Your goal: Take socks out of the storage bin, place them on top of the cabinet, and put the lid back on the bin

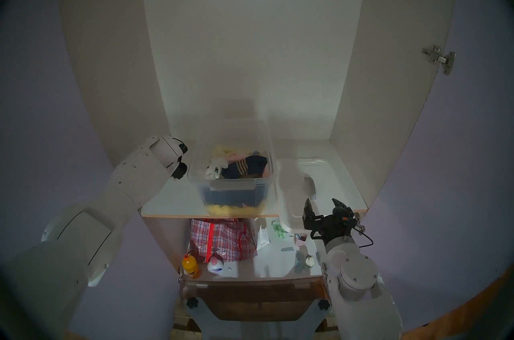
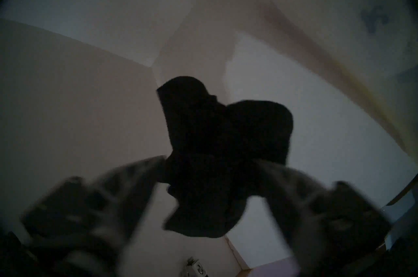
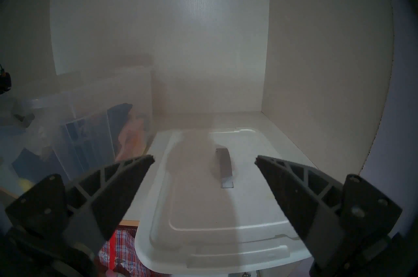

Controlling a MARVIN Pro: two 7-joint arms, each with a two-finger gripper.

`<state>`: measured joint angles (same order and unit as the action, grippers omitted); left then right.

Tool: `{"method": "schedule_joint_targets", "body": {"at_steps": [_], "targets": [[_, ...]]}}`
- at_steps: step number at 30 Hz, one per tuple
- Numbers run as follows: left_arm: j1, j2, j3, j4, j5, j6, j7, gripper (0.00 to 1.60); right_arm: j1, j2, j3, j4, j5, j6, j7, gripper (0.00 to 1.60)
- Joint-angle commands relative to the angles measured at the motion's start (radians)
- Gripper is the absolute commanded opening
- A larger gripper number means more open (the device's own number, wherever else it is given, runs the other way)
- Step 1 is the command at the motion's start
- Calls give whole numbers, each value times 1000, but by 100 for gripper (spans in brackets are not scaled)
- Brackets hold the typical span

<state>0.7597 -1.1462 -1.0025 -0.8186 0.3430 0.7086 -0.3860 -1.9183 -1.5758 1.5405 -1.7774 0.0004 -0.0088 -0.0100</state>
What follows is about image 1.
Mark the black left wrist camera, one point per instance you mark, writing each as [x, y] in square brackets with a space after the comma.
[181, 146]

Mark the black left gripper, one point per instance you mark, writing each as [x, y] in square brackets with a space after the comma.
[180, 170]

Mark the navy sock tan stripes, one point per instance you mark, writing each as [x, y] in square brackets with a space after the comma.
[249, 166]

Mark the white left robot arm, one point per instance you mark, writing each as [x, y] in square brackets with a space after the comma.
[132, 178]

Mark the blue folded cloth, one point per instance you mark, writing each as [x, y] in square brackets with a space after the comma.
[233, 196]

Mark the pale yellow sock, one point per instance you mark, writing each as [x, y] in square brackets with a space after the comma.
[225, 150]

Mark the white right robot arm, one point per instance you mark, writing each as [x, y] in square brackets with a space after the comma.
[353, 275]

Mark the red plaid woven bag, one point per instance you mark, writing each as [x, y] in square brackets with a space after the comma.
[221, 239]

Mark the white sock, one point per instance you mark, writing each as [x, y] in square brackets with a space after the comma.
[216, 167]

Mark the small white egg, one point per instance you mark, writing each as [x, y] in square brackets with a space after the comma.
[309, 261]

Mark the orange bottle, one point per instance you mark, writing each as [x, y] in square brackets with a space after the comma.
[190, 265]

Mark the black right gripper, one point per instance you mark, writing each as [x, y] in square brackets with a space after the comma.
[331, 227]

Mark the clear plastic storage bin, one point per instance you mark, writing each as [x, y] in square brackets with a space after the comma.
[233, 184]

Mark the metal door hinge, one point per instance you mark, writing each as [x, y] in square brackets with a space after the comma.
[439, 59]

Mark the beige wardrobe cabinet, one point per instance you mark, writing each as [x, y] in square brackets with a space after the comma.
[257, 42]

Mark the pink cup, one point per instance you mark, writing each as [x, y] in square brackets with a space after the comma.
[300, 239]

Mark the white paper carton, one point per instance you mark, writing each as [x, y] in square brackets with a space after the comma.
[262, 239]

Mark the orange sock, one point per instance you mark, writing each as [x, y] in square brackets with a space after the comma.
[266, 172]

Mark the white bottle pink cap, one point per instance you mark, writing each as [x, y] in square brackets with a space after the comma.
[215, 265]

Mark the brown wooden front panel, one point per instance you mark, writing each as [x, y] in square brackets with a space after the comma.
[257, 299]

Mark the green packet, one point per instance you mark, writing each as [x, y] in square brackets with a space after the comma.
[279, 230]

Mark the black round knob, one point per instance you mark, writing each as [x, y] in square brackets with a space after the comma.
[324, 304]
[192, 302]

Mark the yellow cloth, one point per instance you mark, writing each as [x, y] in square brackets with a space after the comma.
[225, 210]

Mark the white cabinet shelf board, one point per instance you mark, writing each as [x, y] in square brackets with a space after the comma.
[176, 198]

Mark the lilac cabinet door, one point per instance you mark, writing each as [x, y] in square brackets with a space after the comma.
[40, 102]
[461, 162]

